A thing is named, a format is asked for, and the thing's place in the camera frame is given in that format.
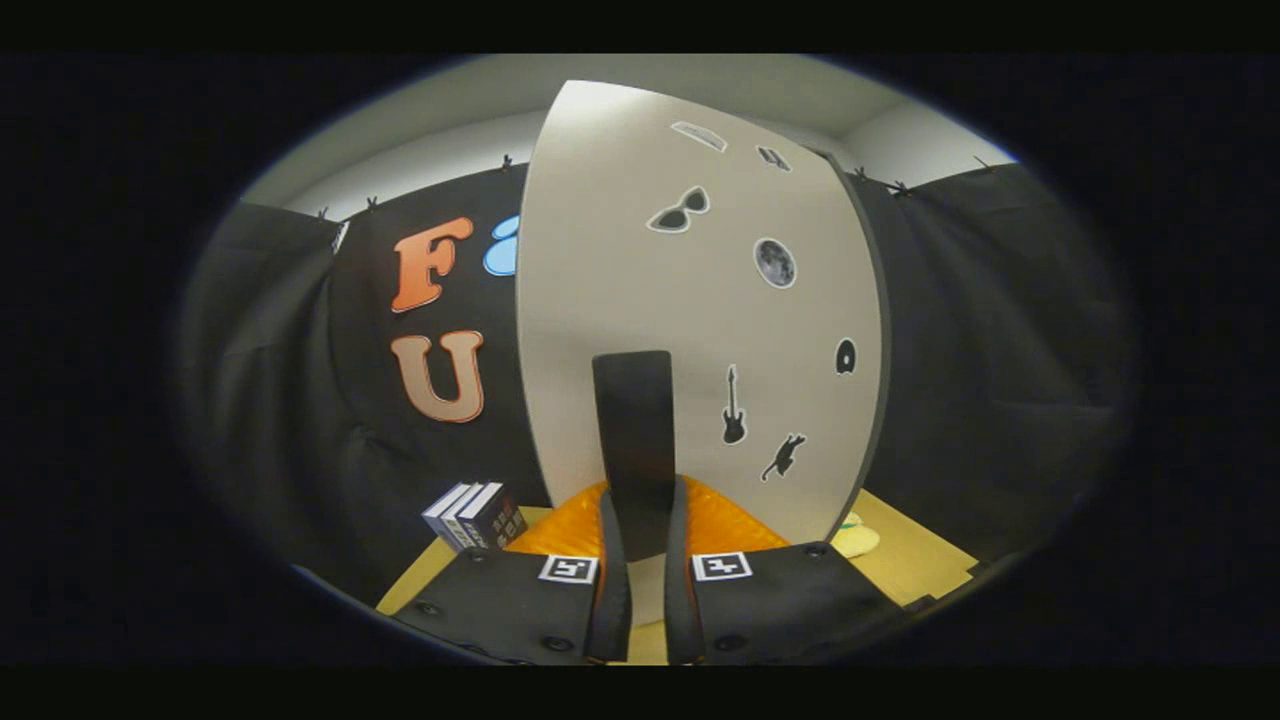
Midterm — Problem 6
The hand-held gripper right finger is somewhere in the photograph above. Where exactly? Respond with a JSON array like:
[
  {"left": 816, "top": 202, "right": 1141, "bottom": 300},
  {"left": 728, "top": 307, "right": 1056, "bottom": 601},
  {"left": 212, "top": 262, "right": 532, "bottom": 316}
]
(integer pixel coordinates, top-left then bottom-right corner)
[{"left": 664, "top": 474, "right": 907, "bottom": 667}]

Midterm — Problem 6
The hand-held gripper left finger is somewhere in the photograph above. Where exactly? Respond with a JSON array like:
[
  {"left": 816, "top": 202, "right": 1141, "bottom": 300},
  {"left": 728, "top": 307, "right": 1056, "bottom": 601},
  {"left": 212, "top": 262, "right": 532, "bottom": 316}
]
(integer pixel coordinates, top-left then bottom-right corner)
[{"left": 390, "top": 480, "right": 634, "bottom": 666}]

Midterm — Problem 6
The black door handle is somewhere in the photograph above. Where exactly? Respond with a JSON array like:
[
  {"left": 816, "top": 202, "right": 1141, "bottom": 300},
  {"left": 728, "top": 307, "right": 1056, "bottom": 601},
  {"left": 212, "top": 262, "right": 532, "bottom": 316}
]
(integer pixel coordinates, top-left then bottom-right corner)
[{"left": 591, "top": 350, "right": 677, "bottom": 563}]

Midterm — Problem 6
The beige cabinet door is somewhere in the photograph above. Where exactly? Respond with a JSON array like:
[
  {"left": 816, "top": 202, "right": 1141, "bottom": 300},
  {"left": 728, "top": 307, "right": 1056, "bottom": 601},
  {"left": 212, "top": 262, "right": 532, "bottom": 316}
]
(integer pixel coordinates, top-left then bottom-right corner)
[{"left": 515, "top": 80, "right": 889, "bottom": 629}]

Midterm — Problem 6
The dark blue book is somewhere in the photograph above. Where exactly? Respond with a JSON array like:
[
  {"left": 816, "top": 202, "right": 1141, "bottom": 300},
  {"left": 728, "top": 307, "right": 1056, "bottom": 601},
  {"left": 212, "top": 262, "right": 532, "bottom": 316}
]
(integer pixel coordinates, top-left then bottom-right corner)
[
  {"left": 438, "top": 482, "right": 489, "bottom": 551},
  {"left": 422, "top": 483, "right": 471, "bottom": 546},
  {"left": 455, "top": 482, "right": 529, "bottom": 554}
]

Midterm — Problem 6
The pale yellow plush toy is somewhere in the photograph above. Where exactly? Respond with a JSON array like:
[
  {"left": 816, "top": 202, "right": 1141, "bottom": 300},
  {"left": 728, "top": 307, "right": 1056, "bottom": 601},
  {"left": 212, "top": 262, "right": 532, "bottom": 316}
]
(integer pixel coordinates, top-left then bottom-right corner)
[{"left": 830, "top": 512, "right": 881, "bottom": 559}]

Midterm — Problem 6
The black backdrop cloth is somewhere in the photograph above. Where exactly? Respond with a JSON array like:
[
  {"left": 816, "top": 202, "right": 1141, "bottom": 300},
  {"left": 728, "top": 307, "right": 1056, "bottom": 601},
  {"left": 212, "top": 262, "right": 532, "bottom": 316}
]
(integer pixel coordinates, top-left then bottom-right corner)
[{"left": 180, "top": 160, "right": 1136, "bottom": 606}]

